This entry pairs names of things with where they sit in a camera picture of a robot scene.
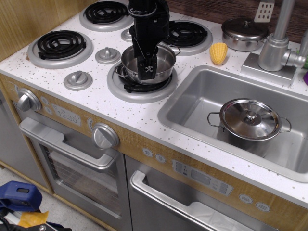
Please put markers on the silver sink basin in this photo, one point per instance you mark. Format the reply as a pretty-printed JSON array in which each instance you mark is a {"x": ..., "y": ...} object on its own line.
[{"x": 193, "y": 110}]

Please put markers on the silver stove top knob front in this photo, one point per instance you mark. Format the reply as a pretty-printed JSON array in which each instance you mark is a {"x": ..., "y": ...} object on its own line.
[{"x": 78, "y": 80}]

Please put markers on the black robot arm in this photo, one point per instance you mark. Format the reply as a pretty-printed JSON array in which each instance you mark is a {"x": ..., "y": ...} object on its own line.
[{"x": 151, "y": 26}]

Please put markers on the dishwasher control panel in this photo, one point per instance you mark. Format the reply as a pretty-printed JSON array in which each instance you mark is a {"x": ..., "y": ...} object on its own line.
[{"x": 202, "y": 178}]

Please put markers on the yellow tape piece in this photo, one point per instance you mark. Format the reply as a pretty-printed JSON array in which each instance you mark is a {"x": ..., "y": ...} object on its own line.
[{"x": 30, "y": 219}]

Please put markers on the back right stove burner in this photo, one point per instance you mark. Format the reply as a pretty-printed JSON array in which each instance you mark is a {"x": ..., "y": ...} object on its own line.
[{"x": 188, "y": 38}]

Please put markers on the oven door with handle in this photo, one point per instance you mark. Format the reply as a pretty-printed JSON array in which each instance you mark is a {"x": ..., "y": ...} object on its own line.
[{"x": 91, "y": 179}]

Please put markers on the oven clock display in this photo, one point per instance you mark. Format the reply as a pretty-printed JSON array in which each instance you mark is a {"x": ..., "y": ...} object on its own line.
[{"x": 67, "y": 115}]

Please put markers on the oven dial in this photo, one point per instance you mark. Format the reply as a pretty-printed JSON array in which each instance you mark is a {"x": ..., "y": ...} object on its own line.
[
  {"x": 104, "y": 137},
  {"x": 27, "y": 101}
]

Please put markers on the left oven dial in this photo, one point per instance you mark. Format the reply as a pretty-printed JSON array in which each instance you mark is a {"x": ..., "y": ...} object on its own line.
[{"x": 27, "y": 101}]

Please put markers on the white slotted spatula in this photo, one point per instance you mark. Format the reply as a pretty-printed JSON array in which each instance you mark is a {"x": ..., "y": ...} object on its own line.
[{"x": 264, "y": 11}]

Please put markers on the right oven dial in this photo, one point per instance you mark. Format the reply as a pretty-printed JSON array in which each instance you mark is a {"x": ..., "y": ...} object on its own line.
[{"x": 104, "y": 137}]

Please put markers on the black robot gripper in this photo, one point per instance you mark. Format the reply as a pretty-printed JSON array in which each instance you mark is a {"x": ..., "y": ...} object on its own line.
[{"x": 151, "y": 25}]

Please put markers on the yellow toy corn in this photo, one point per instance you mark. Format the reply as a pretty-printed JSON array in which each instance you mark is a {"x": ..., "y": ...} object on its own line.
[{"x": 218, "y": 52}]

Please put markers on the silver stove knob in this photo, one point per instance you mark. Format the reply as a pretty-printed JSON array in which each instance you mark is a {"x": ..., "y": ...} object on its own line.
[
  {"x": 78, "y": 80},
  {"x": 107, "y": 56},
  {"x": 126, "y": 36}
]

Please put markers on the silver toy faucet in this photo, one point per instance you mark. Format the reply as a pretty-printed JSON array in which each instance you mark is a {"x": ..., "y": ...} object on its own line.
[{"x": 276, "y": 62}]

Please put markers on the purple toy object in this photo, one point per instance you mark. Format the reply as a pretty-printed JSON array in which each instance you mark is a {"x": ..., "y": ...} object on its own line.
[{"x": 305, "y": 78}]

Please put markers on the small steel pan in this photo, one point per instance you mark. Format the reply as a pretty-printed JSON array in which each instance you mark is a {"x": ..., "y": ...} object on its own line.
[{"x": 166, "y": 59}]

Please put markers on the lidded steel pot in sink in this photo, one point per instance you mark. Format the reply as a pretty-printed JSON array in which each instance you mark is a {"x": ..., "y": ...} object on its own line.
[{"x": 248, "y": 124}]

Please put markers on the stove burner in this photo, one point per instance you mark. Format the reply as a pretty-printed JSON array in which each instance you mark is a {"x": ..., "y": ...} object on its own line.
[
  {"x": 105, "y": 16},
  {"x": 60, "y": 49},
  {"x": 188, "y": 38},
  {"x": 124, "y": 88}
]

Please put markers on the dishwasher door with handle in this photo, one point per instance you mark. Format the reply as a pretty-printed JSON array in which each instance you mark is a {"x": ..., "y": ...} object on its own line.
[{"x": 164, "y": 200}]

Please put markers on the blue clamp tool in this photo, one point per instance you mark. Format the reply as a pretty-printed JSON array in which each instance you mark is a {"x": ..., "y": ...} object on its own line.
[{"x": 19, "y": 196}]

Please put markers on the silver stove top knob middle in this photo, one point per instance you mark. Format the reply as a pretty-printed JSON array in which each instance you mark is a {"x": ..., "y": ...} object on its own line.
[{"x": 107, "y": 56}]

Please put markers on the front right stove burner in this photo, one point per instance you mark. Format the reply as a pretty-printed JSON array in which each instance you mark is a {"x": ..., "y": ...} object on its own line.
[{"x": 124, "y": 88}]

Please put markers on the steel pot with lid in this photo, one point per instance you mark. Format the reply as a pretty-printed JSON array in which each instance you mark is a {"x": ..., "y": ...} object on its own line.
[{"x": 243, "y": 34}]

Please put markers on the silver stove top knob back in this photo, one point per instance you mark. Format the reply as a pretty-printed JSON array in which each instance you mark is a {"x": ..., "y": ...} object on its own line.
[{"x": 126, "y": 36}]

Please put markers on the back left stove burner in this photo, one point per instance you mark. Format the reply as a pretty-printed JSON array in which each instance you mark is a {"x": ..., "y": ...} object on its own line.
[{"x": 105, "y": 16}]

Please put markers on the front left stove burner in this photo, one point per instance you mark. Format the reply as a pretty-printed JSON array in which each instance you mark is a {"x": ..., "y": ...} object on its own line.
[{"x": 60, "y": 49}]

